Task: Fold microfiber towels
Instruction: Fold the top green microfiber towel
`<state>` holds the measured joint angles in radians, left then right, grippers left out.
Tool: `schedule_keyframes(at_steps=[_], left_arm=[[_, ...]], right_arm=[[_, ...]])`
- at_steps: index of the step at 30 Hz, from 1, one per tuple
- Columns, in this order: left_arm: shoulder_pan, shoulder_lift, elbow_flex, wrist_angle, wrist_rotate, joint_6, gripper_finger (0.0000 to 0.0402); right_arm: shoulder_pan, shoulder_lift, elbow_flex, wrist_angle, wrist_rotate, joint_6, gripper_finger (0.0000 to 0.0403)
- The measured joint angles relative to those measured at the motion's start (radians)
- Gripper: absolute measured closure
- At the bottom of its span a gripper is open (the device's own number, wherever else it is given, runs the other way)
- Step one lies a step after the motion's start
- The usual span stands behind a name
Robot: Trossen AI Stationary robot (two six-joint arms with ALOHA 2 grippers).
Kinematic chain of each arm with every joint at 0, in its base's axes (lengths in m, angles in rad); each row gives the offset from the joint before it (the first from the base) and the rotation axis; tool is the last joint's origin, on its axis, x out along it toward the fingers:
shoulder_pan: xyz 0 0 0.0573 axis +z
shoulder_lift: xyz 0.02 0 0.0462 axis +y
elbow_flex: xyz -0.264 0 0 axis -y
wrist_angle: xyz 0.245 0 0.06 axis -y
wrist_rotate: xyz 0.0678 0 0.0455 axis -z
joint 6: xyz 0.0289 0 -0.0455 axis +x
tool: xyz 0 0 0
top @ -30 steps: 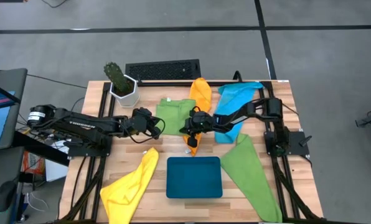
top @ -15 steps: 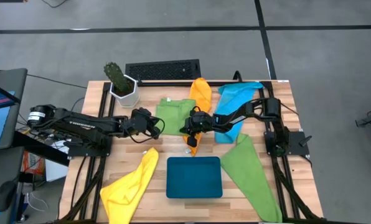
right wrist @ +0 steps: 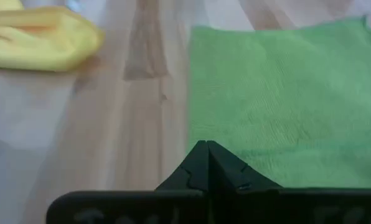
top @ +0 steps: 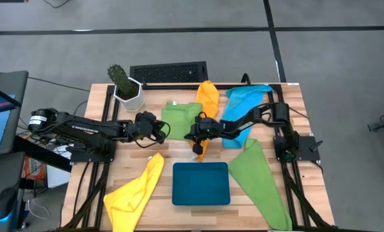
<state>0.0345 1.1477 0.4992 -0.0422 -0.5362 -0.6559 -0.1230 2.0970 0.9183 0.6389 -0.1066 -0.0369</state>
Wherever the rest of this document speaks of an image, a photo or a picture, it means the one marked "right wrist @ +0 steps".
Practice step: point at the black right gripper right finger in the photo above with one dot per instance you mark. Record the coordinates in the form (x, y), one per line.
(226, 171)

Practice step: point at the yellow microfiber towel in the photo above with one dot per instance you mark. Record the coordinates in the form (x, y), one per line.
(39, 40)

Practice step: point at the green microfiber towel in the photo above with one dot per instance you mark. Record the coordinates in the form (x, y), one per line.
(282, 99)

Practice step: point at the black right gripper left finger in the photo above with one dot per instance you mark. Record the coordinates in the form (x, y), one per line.
(195, 171)

